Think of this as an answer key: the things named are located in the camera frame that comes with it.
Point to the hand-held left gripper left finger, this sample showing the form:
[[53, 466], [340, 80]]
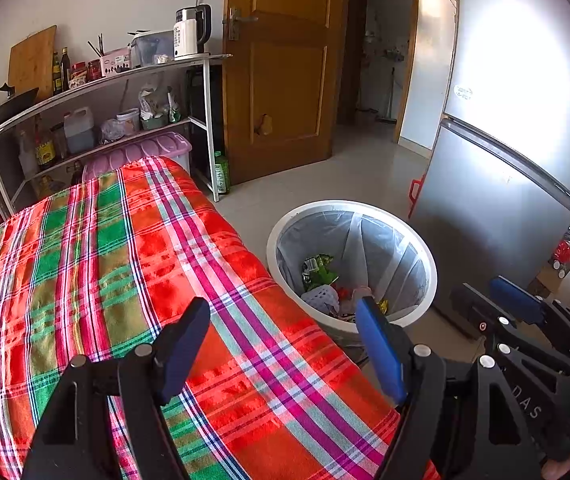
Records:
[[182, 355]]

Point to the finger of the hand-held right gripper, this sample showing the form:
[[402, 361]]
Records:
[[515, 295], [470, 305]]

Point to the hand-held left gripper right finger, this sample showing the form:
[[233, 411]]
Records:
[[380, 350]]

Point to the gold foil wrapper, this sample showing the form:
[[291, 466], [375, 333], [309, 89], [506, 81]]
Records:
[[383, 306]]

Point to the red snack wrapper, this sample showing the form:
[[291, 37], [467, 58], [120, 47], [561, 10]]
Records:
[[345, 294]]

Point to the white foam fruit net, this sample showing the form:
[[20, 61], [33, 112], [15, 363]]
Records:
[[321, 301]]

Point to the clear plastic bin liner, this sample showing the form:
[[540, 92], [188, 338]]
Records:
[[395, 260]]

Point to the green snack wrapper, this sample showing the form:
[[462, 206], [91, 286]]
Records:
[[320, 270]]

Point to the white waste bin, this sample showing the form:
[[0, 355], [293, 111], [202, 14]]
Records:
[[350, 206]]

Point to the person's right hand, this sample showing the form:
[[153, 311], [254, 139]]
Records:
[[565, 467]]

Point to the cardboard box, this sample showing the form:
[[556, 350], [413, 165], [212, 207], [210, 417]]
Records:
[[555, 280]]

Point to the red bag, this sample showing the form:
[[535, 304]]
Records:
[[564, 252]]

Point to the plaid tablecloth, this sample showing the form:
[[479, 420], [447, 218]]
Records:
[[115, 260]]

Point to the red plastic item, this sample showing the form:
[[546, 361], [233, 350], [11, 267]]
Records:
[[417, 195]]

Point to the silver refrigerator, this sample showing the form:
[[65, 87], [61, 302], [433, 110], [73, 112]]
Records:
[[490, 160]]

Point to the green plastic bottle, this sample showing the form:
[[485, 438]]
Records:
[[221, 175]]

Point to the pink lidded storage box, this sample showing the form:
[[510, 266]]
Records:
[[140, 152]]

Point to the dark oil bottle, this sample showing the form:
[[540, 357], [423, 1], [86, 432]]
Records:
[[76, 174]]

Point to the yellow oil bottle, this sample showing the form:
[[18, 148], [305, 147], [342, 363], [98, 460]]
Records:
[[50, 185]]

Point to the mop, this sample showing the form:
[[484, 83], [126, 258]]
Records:
[[390, 100]]

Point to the crumpled clear plastic bag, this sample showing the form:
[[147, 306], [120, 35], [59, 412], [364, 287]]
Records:
[[111, 131]]

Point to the white plastic tub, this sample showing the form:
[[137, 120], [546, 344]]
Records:
[[127, 121]]

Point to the pear-shaped door ornament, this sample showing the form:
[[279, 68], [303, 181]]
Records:
[[263, 126]]

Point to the yellow-label sauce bottle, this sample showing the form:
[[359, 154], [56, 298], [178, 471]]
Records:
[[45, 152]]

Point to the grey plastic jug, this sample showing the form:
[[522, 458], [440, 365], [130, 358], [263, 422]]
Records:
[[79, 132]]

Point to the dark glass jar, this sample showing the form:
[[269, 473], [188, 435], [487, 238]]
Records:
[[59, 142]]

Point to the green packet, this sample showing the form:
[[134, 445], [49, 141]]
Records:
[[173, 106]]

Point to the clear plastic bottle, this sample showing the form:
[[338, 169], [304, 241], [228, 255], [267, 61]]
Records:
[[28, 157]]

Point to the grey crumpled bag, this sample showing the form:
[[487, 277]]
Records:
[[151, 101]]

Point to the long metal shelf rack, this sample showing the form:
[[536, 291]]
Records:
[[107, 102]]

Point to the wooden door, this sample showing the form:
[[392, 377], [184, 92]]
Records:
[[285, 85]]

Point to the red sauce jar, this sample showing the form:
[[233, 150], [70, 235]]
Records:
[[78, 76]]

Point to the small red jar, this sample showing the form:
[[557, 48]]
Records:
[[95, 69]]

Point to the pink utensil holder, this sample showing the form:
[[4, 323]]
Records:
[[115, 62]]

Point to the black frying pan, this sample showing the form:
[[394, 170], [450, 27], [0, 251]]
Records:
[[12, 105]]

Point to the green glass bottle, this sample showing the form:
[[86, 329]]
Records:
[[57, 77]]

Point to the dark sauce bottle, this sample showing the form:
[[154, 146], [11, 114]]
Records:
[[65, 72]]

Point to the clear plastic storage container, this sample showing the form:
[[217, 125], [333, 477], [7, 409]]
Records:
[[152, 50]]

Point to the dark chopsticks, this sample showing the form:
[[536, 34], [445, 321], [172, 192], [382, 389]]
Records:
[[97, 47]]

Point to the white electric kettle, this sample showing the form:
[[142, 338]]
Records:
[[185, 35]]

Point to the wooden cutting board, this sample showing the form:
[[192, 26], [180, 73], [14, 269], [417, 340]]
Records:
[[32, 60]]

